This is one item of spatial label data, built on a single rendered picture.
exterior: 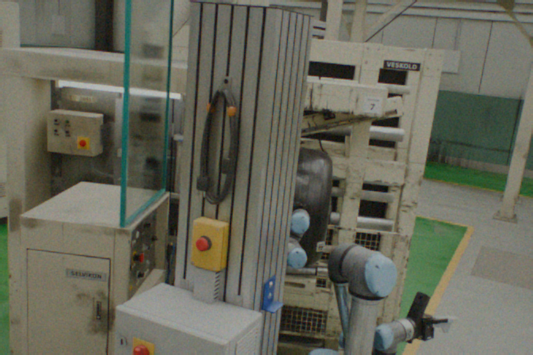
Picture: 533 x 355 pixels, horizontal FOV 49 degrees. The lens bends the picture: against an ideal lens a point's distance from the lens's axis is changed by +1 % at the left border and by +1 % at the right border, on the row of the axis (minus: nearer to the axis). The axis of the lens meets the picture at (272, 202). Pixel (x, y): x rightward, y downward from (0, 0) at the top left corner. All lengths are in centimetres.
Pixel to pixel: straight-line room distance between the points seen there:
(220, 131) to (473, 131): 1039
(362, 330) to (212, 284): 51
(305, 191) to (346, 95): 61
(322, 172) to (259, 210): 114
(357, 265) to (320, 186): 90
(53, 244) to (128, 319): 70
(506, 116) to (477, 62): 117
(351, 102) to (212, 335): 176
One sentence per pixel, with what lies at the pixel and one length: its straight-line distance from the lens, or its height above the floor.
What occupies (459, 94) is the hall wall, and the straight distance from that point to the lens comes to 1177.
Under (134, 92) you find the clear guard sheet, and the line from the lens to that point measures 207.
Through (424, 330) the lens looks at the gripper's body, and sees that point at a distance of 212.
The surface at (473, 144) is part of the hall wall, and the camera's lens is 1180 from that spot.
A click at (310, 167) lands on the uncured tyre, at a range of 265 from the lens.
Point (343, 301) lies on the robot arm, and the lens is 195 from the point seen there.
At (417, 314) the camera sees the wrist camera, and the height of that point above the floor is 109.
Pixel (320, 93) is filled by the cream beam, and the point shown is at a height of 173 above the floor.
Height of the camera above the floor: 194
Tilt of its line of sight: 15 degrees down
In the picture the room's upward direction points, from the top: 6 degrees clockwise
